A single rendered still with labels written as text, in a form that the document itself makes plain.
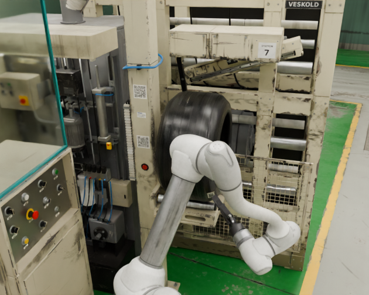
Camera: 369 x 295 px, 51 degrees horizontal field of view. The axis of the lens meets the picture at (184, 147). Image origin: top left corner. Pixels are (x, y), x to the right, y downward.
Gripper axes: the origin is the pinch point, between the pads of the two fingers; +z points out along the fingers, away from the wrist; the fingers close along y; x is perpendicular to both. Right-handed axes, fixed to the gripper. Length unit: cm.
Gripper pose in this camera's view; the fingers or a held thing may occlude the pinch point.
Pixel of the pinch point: (217, 201)
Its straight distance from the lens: 198.0
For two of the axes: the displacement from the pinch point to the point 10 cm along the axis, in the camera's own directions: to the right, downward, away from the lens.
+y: 1.5, 5.7, 8.1
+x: 8.7, -4.7, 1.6
